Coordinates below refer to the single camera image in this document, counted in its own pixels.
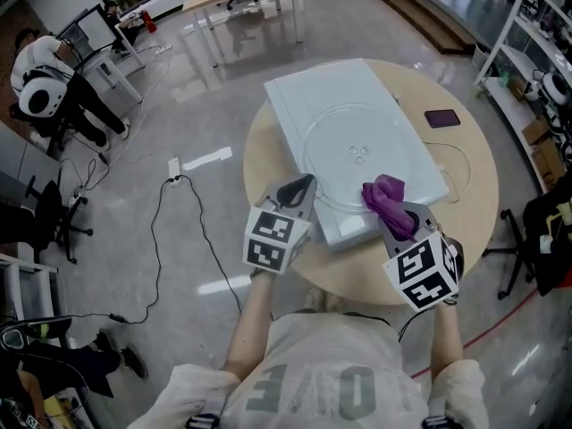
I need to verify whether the dark phone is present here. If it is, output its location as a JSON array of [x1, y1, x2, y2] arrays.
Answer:
[[423, 108, 461, 129]]

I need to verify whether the person's right forearm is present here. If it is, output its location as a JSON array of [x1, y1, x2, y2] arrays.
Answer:
[[426, 301, 466, 370]]

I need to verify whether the person's white printed shirt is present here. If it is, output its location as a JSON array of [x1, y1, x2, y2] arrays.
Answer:
[[127, 310, 491, 429]]

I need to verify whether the white shelf rack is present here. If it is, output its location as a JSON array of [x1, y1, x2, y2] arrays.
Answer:
[[473, 0, 572, 196]]

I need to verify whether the wooden step platform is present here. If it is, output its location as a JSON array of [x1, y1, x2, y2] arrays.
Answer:
[[367, 0, 478, 55]]

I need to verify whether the white round pod backpack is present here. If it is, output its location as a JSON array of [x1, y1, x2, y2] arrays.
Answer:
[[17, 71, 69, 119], [534, 71, 568, 106]]

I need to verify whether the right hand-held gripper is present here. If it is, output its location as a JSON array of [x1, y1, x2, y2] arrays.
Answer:
[[377, 201, 467, 313]]

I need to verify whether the clear glass round plate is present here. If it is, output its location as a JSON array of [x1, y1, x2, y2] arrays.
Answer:
[[303, 102, 415, 216]]

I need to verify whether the person's shoe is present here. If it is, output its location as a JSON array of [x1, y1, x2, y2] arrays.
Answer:
[[303, 286, 327, 315], [325, 292, 348, 315]]

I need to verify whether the cardboard box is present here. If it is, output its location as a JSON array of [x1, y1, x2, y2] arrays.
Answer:
[[520, 114, 568, 191]]

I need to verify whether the white waste bin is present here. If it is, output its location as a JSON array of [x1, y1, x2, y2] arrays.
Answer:
[[471, 42, 491, 69]]

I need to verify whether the grey cabinet with red sticker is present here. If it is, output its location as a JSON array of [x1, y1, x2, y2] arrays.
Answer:
[[0, 121, 62, 196]]

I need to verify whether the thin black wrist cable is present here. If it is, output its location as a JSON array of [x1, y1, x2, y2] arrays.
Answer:
[[395, 306, 430, 343]]

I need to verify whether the round wooden table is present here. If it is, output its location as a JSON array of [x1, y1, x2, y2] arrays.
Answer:
[[242, 58, 501, 307]]

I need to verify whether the white metal desk frame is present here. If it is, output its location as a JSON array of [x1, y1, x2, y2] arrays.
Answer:
[[0, 250, 59, 321]]

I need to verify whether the person's right shoe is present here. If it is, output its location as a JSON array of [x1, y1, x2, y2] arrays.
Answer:
[[325, 292, 348, 315]]

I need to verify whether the purple cloth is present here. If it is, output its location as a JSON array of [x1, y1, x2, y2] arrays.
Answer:
[[360, 172, 416, 243]]

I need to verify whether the small white table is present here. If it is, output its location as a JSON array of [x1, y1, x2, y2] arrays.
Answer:
[[73, 42, 147, 105]]

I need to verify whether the black framed display cabinet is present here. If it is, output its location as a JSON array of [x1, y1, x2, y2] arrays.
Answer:
[[57, 3, 122, 62]]

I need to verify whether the black office chair with jacket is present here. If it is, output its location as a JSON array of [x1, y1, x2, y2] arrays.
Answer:
[[481, 185, 572, 301]]

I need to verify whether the person's left forearm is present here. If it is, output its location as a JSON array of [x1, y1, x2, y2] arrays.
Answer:
[[222, 270, 276, 382]]

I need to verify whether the person's left shoe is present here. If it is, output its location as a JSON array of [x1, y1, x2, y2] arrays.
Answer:
[[303, 286, 327, 315]]

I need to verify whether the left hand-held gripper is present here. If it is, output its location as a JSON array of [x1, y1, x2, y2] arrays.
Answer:
[[242, 172, 319, 276]]

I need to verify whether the long black floor cable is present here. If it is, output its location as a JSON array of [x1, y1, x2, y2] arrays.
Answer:
[[71, 174, 245, 325]]

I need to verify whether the white microwave oven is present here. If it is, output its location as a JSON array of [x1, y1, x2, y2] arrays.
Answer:
[[263, 58, 450, 254]]

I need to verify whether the white charging cable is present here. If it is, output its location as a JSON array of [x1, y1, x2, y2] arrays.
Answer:
[[392, 94, 474, 205]]

